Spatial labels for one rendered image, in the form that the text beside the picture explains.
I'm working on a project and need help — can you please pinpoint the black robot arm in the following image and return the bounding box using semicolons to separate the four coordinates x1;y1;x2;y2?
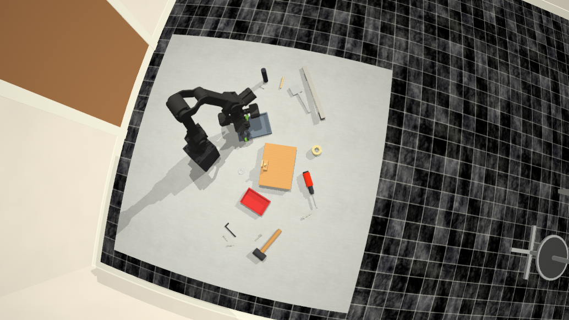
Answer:
166;87;257;156

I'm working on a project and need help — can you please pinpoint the red open tray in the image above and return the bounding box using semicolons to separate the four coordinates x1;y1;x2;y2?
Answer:
240;188;270;215

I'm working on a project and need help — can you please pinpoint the black cylinder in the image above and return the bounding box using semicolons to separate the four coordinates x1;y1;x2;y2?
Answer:
261;68;268;82

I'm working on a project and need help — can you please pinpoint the red screwdriver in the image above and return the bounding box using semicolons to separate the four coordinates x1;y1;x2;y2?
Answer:
303;171;317;207

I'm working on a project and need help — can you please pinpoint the tan short cylinder with hole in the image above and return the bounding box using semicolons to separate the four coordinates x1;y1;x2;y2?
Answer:
311;145;322;156

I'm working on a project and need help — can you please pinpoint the black mallet with wooden handle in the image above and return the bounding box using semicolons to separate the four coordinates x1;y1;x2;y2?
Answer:
253;229;282;261

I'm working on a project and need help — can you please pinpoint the light wooden board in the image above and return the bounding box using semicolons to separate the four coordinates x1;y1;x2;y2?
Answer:
259;143;297;190

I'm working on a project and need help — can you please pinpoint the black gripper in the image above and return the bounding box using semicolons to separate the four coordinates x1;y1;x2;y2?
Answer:
218;103;260;126

